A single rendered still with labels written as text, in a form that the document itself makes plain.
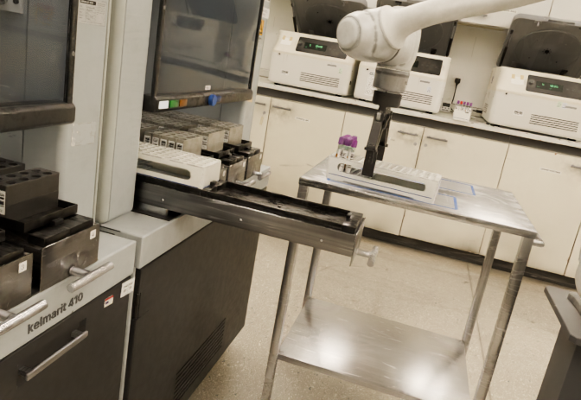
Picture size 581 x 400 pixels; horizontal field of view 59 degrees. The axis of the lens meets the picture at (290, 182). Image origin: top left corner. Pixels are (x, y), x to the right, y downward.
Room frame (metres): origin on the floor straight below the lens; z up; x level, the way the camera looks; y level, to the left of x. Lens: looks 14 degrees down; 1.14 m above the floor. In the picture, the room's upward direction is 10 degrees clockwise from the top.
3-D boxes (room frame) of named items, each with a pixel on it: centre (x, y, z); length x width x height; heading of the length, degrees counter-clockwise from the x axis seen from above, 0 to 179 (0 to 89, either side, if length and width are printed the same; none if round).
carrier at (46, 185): (0.76, 0.40, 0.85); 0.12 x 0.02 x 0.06; 167
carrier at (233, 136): (1.59, 0.20, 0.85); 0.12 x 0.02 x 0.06; 166
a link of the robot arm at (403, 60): (1.37, -0.21, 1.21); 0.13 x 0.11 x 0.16; 141
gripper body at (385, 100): (1.38, -0.21, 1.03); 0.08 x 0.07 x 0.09; 162
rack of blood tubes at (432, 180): (1.37, -0.25, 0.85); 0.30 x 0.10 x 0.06; 72
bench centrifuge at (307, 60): (3.73, -0.07, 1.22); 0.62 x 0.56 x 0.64; 165
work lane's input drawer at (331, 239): (1.11, 0.15, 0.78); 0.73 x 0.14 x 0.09; 77
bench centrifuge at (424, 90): (3.60, -0.64, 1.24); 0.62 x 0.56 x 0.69; 167
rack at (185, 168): (1.15, 0.32, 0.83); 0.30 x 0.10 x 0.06; 77
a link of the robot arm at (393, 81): (1.38, -0.21, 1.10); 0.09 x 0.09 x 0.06
